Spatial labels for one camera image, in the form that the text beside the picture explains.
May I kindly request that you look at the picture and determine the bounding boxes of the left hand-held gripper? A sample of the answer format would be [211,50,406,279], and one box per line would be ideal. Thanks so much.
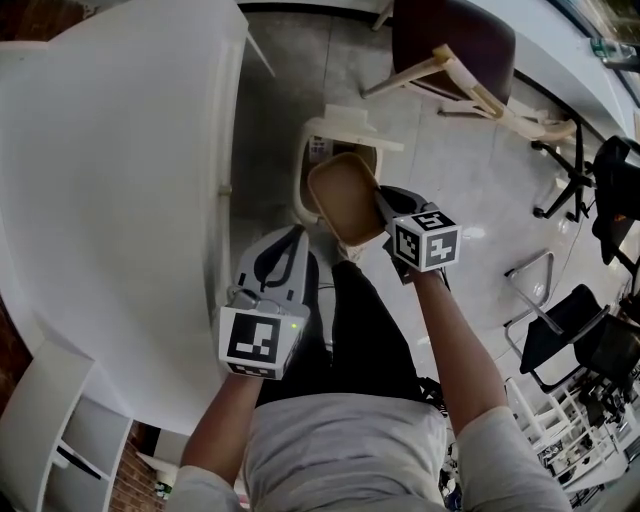
[218,224,311,381]

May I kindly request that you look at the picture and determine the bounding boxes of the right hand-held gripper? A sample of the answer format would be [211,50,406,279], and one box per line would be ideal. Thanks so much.
[374,184,462,286]

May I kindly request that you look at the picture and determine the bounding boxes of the brown cardboard tray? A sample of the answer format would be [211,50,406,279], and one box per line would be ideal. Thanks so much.
[306,152,389,247]

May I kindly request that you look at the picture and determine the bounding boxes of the white trash bin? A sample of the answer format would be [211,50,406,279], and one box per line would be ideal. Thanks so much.
[298,103,405,226]

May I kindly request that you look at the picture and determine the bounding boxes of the person's right forearm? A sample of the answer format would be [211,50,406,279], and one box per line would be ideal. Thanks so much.
[409,267,506,436]

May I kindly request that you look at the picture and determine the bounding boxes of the person's left forearm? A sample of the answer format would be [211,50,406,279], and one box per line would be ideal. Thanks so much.
[179,372,261,486]

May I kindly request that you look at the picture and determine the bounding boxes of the person's right shoe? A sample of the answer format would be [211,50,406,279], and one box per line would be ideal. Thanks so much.
[337,239,371,265]

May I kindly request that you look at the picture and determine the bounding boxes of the person's black trousers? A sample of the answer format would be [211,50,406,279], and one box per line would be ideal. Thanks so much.
[257,249,426,406]

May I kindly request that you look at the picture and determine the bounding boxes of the wooden chair with dark seat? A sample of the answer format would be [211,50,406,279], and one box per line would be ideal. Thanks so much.
[359,0,579,146]

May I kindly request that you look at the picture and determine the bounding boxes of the white desk with hutch shelves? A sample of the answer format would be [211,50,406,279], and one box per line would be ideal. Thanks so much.
[0,0,276,512]

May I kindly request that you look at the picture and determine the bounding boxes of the person's grey sweatshirt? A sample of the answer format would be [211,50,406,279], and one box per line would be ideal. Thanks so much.
[167,392,571,512]

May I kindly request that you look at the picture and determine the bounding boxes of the white window counter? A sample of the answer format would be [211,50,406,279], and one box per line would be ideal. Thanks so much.
[474,0,640,151]

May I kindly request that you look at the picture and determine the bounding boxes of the black office chair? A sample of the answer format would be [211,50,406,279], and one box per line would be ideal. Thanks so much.
[530,117,640,271]

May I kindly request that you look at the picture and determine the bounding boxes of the clear water bottle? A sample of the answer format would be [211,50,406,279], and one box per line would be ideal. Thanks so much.
[589,37,634,64]

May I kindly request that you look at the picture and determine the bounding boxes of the white metal rack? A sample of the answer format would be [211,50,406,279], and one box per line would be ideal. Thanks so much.
[504,369,640,501]

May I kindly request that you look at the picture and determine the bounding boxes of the black framed window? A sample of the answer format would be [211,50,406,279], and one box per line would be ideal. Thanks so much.
[552,0,640,109]

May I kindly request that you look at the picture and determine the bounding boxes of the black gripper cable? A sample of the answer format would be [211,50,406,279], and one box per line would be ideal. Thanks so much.
[419,374,449,419]

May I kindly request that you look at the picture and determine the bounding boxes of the black chrome-frame chair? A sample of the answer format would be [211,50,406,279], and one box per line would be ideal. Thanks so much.
[503,249,640,396]

